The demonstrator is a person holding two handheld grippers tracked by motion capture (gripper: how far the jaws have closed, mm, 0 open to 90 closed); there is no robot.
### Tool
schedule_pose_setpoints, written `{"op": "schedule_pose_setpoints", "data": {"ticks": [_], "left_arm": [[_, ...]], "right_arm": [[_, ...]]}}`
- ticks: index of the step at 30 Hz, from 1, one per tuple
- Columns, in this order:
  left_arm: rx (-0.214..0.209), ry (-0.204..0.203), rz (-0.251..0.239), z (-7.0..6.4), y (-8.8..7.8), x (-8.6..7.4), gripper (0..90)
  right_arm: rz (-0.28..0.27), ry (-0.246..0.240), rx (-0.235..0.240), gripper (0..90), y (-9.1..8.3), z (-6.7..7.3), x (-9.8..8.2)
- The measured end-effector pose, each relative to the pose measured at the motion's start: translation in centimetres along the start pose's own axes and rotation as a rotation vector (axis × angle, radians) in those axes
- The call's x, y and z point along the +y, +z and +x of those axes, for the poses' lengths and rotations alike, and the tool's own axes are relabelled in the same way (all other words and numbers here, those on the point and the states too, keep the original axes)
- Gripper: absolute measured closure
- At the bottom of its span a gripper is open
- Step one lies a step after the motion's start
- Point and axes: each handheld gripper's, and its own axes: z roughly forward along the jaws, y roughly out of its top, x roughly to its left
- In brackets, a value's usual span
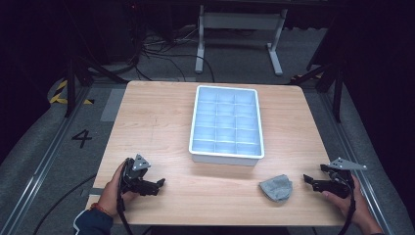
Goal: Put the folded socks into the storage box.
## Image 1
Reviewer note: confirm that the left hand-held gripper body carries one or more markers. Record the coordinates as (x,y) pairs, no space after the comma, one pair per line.
(134,176)

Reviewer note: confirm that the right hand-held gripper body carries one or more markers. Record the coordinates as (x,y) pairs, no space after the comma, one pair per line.
(339,182)

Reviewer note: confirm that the grey sock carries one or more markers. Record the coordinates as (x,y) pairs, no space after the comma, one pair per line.
(276,192)

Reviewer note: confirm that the white divided storage box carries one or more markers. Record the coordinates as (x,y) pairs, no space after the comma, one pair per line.
(226,125)

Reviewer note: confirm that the person's right hand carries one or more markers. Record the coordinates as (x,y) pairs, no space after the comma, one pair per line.
(354,204)

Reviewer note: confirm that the person's left hand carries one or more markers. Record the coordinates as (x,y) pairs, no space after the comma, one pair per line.
(112,192)

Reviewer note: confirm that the grey floor tape patch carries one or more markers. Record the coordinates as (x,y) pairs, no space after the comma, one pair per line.
(113,105)

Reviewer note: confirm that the black metal stand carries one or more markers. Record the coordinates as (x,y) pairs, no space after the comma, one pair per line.
(329,84)
(80,81)

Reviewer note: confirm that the yellow black hazard tape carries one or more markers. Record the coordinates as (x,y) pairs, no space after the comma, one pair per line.
(62,94)

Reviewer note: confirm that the grey metal floor rail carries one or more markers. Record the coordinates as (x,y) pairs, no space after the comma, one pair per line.
(42,163)
(355,156)

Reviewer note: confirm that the white metal table frame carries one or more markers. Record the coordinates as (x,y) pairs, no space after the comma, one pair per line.
(239,36)

